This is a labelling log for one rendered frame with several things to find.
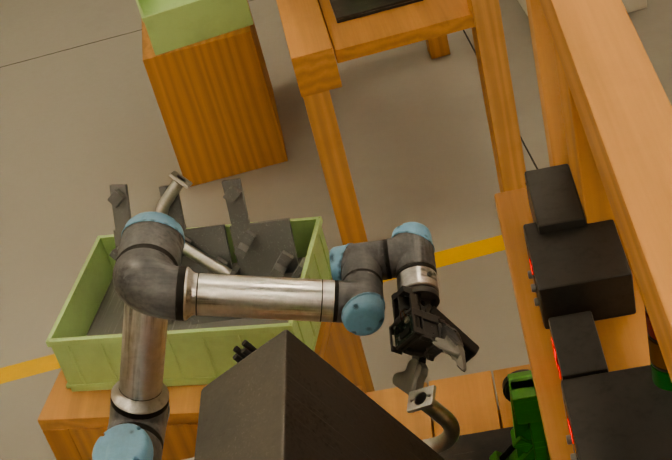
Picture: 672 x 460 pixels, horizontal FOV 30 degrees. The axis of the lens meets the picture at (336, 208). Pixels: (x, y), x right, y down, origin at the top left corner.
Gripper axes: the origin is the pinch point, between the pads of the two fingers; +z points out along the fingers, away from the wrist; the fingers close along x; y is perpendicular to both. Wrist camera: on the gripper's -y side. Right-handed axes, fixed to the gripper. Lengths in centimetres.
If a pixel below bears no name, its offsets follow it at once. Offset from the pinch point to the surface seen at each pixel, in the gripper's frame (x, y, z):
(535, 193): 41.8, 12.4, -8.5
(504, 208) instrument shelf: 30.4, 7.8, -16.1
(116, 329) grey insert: -101, 16, -70
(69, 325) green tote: -102, 29, -68
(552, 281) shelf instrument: 44.0, 15.2, 10.7
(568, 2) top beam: 69, 28, -16
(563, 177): 44.6, 8.6, -11.3
